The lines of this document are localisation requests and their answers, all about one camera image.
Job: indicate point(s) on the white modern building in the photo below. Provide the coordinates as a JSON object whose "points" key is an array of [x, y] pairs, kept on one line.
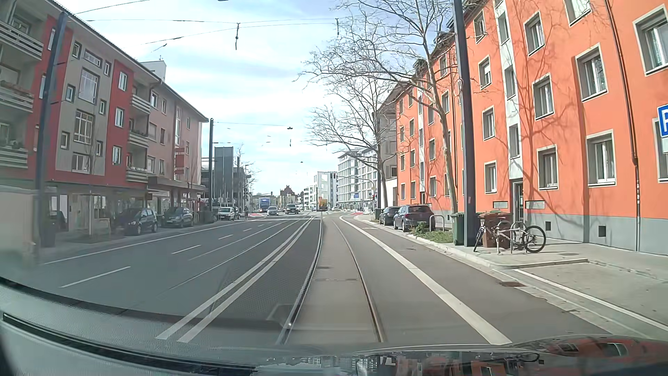
{"points": [[357, 177]]}

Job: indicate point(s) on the bare tree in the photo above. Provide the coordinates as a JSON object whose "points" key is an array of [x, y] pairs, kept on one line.
{"points": [[360, 125], [417, 78]]}

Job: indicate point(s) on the blue lorry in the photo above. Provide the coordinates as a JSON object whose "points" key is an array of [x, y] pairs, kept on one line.
{"points": [[264, 203]]}

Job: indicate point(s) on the dark red parked car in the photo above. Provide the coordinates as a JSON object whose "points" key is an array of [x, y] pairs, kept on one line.
{"points": [[414, 216]]}

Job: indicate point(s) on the tram track in road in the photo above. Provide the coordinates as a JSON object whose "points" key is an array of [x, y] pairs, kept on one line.
{"points": [[336, 282]]}

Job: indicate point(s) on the grey asphalt road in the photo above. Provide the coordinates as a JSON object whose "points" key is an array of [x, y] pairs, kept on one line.
{"points": [[334, 292]]}

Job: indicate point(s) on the grass strip with bushes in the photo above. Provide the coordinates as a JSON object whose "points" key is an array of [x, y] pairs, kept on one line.
{"points": [[433, 235]]}

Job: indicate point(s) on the metal bicycle rack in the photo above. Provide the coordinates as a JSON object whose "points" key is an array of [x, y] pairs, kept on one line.
{"points": [[438, 222]]}

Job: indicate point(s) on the white parked car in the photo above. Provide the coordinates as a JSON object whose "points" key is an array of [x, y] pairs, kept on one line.
{"points": [[226, 213]]}

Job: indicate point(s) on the tall grey building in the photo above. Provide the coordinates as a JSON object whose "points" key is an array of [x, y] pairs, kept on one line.
{"points": [[223, 175]]}

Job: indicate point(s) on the green wheelie bin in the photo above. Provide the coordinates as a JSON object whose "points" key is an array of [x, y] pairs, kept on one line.
{"points": [[457, 227]]}

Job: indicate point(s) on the tall dark pole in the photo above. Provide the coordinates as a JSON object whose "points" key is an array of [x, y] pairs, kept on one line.
{"points": [[46, 130], [465, 130]]}

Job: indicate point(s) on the dark grey parked car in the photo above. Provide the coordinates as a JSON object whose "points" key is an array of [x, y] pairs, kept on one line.
{"points": [[177, 217]]}

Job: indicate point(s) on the brown wheelie bin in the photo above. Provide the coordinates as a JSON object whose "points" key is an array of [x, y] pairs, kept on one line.
{"points": [[490, 227]]}

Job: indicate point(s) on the brown apartment building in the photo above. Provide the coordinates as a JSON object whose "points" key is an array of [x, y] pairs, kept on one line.
{"points": [[175, 151]]}

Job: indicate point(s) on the bicycle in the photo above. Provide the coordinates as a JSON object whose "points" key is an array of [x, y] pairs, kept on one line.
{"points": [[522, 237]]}

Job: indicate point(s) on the dark blue parked car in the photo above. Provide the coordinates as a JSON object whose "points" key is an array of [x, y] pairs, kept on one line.
{"points": [[136, 220]]}

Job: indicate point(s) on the car's own bonnet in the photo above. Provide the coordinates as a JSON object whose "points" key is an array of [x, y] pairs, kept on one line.
{"points": [[469, 360]]}

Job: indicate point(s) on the orange apartment building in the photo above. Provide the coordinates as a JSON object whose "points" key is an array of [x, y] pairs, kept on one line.
{"points": [[563, 104]]}

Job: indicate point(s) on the red and grey apartment building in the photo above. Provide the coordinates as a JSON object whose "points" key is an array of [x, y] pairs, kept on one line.
{"points": [[78, 120]]}

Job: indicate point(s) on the blue parking sign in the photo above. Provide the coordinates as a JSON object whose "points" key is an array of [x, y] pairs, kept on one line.
{"points": [[663, 123]]}

